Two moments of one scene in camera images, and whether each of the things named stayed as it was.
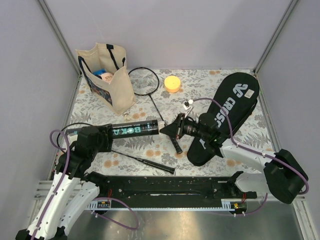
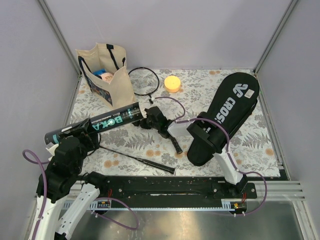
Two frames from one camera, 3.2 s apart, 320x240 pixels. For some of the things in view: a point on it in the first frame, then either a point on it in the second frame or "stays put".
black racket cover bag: x=237 y=97 stays put
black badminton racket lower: x=157 y=166 stays put
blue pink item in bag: x=107 y=76 stays put
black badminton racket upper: x=144 y=81 stays put
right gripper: x=176 y=129 -> x=142 y=124
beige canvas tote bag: x=119 y=94 stays put
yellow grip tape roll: x=172 y=84 stays put
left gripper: x=104 y=135 -> x=91 y=140
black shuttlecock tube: x=128 y=129 -> x=134 y=112
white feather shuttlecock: x=126 y=117 -> x=143 y=112
